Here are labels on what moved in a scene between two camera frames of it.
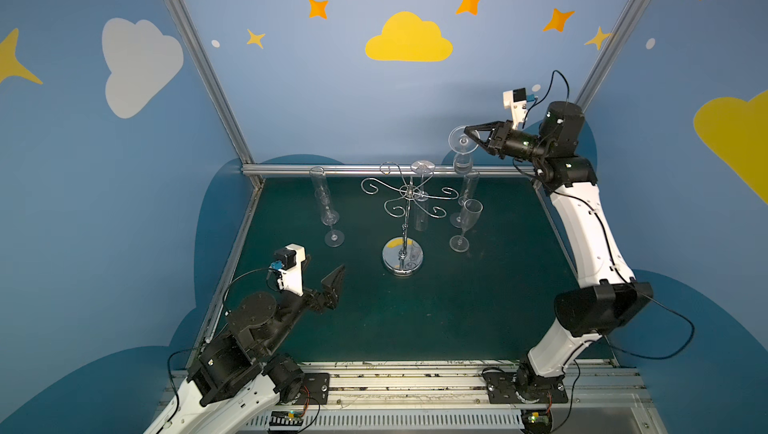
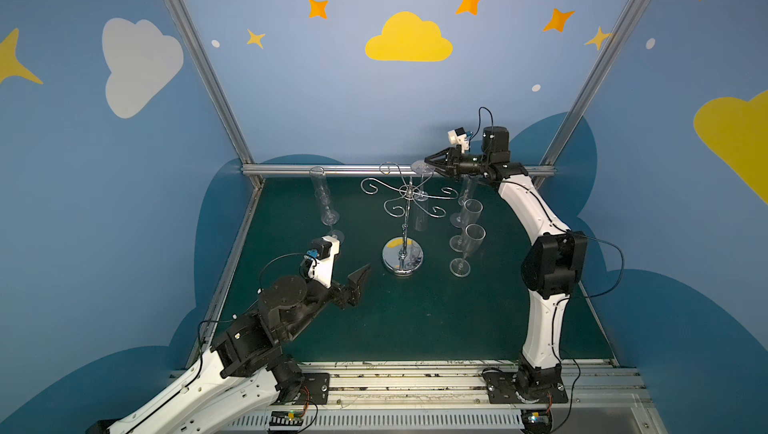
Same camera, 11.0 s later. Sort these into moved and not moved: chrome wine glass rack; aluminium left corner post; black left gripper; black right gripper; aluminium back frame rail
Moved: black left gripper; black right gripper
Not moved: chrome wine glass rack; aluminium left corner post; aluminium back frame rail
